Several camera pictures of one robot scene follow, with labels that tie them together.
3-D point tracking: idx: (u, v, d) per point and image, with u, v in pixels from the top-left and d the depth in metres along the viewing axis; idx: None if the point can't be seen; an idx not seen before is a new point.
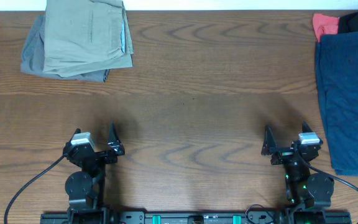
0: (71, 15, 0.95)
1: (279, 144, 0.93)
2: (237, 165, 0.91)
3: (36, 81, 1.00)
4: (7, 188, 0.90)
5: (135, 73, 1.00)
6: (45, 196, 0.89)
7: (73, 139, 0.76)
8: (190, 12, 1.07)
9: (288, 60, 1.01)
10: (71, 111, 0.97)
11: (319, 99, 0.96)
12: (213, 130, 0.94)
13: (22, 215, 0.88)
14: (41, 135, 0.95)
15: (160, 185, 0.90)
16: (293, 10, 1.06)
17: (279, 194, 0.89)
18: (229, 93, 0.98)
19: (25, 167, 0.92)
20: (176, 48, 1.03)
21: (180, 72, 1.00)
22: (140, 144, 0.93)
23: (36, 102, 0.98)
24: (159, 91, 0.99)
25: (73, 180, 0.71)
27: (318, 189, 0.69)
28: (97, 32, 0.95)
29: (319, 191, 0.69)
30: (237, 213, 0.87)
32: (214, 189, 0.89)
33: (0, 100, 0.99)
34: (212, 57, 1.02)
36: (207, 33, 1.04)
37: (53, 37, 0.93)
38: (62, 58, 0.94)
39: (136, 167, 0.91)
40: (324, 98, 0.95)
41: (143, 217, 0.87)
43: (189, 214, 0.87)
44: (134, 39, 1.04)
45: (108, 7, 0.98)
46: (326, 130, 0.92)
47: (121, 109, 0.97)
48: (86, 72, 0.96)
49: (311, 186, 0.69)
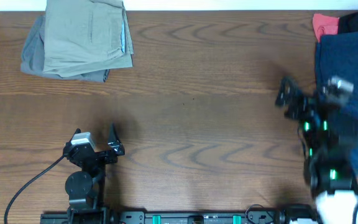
0: (71, 15, 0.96)
1: (279, 145, 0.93)
2: (237, 165, 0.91)
3: (36, 81, 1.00)
4: (6, 188, 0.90)
5: (135, 73, 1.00)
6: (45, 196, 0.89)
7: (73, 139, 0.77)
8: (190, 12, 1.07)
9: (288, 60, 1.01)
10: (71, 112, 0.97)
11: None
12: (213, 130, 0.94)
13: (21, 216, 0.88)
14: (41, 135, 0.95)
15: (161, 185, 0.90)
16: (293, 10, 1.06)
17: (279, 194, 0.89)
18: (229, 93, 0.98)
19: (25, 167, 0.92)
20: (176, 48, 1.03)
21: (180, 72, 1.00)
22: (140, 144, 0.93)
23: (36, 102, 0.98)
24: (159, 91, 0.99)
25: (73, 180, 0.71)
27: (344, 126, 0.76)
28: (98, 32, 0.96)
29: (345, 129, 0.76)
30: (237, 213, 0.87)
32: (214, 188, 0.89)
33: (0, 100, 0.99)
34: (212, 58, 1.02)
36: (207, 33, 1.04)
37: (54, 37, 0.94)
38: (62, 58, 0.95)
39: (137, 167, 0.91)
40: None
41: (143, 217, 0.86)
43: (189, 214, 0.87)
44: (135, 39, 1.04)
45: (109, 7, 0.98)
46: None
47: (121, 109, 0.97)
48: (86, 72, 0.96)
49: (336, 124, 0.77)
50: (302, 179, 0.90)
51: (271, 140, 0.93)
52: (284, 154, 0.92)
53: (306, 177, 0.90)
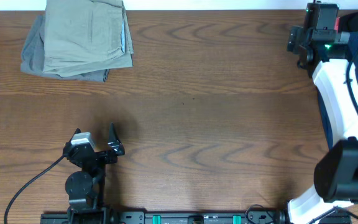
0: (71, 15, 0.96)
1: (279, 145, 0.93)
2: (237, 165, 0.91)
3: (36, 81, 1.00)
4: (6, 188, 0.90)
5: (135, 73, 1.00)
6: (45, 196, 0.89)
7: (73, 139, 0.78)
8: (190, 12, 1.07)
9: (288, 60, 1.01)
10: (71, 111, 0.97)
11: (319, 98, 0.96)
12: (213, 130, 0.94)
13: (21, 216, 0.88)
14: (41, 135, 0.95)
15: (161, 185, 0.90)
16: (293, 10, 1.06)
17: (279, 195, 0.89)
18: (229, 93, 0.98)
19: (25, 167, 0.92)
20: (176, 48, 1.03)
21: (180, 72, 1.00)
22: (140, 144, 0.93)
23: (36, 102, 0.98)
24: (159, 91, 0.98)
25: (73, 180, 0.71)
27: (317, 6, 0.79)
28: (97, 32, 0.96)
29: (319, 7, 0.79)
30: (237, 213, 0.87)
32: (214, 188, 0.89)
33: (0, 100, 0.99)
34: (212, 57, 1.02)
36: (207, 33, 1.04)
37: (53, 37, 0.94)
38: (61, 58, 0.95)
39: (136, 167, 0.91)
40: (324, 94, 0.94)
41: (143, 217, 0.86)
43: (189, 214, 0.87)
44: (134, 39, 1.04)
45: (108, 7, 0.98)
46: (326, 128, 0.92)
47: (121, 109, 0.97)
48: (86, 72, 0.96)
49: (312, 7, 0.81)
50: (302, 179, 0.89)
51: (271, 140, 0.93)
52: (284, 153, 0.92)
53: (306, 176, 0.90)
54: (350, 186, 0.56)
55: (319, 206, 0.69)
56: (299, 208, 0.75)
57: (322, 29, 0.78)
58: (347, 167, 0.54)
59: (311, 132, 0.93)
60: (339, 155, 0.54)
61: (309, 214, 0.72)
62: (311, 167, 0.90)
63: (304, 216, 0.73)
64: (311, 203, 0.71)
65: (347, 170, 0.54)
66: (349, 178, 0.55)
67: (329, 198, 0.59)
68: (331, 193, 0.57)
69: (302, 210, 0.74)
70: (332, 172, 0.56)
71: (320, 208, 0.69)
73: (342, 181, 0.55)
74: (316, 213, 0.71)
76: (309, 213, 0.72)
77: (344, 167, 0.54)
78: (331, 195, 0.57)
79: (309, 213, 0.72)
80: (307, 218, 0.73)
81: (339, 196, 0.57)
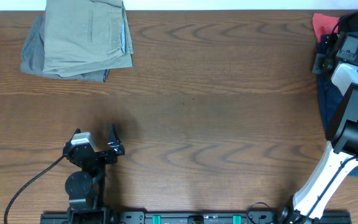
0: (71, 15, 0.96)
1: (279, 145, 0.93)
2: (237, 165, 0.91)
3: (36, 81, 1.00)
4: (6, 188, 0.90)
5: (135, 73, 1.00)
6: (44, 196, 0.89)
7: (73, 139, 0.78)
8: (189, 11, 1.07)
9: (288, 60, 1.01)
10: (71, 111, 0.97)
11: (319, 98, 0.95)
12: (213, 130, 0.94)
13: (21, 216, 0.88)
14: (41, 135, 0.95)
15: (161, 185, 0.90)
16: (293, 10, 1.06)
17: (279, 195, 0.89)
18: (229, 93, 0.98)
19: (25, 167, 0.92)
20: (175, 48, 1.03)
21: (180, 72, 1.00)
22: (140, 144, 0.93)
23: (36, 102, 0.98)
24: (159, 91, 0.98)
25: (73, 180, 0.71)
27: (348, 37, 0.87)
28: (97, 32, 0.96)
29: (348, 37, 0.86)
30: (237, 213, 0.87)
32: (214, 188, 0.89)
33: (0, 100, 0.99)
34: (212, 57, 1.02)
36: (207, 33, 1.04)
37: (53, 37, 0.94)
38: (61, 58, 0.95)
39: (137, 167, 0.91)
40: (324, 96, 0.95)
41: (143, 217, 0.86)
43: (189, 214, 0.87)
44: (134, 39, 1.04)
45: (108, 6, 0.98)
46: (324, 122, 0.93)
47: (120, 109, 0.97)
48: (85, 71, 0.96)
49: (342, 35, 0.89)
50: (302, 179, 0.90)
51: (272, 140, 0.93)
52: (284, 154, 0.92)
53: (306, 177, 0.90)
54: (356, 127, 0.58)
55: (324, 173, 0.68)
56: (302, 191, 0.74)
57: (346, 51, 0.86)
58: (355, 105, 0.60)
59: (311, 132, 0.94)
60: (348, 96, 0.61)
61: (314, 188, 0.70)
62: (311, 167, 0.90)
63: (309, 193, 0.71)
64: (316, 176, 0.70)
65: (355, 109, 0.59)
66: (355, 117, 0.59)
67: (336, 141, 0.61)
68: (339, 131, 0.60)
69: (305, 190, 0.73)
70: (341, 113, 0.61)
71: (325, 175, 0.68)
73: (348, 119, 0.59)
74: (322, 184, 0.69)
76: (313, 186, 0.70)
77: (352, 102, 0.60)
78: (339, 135, 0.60)
79: (314, 186, 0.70)
80: (312, 195, 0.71)
81: (345, 138, 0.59)
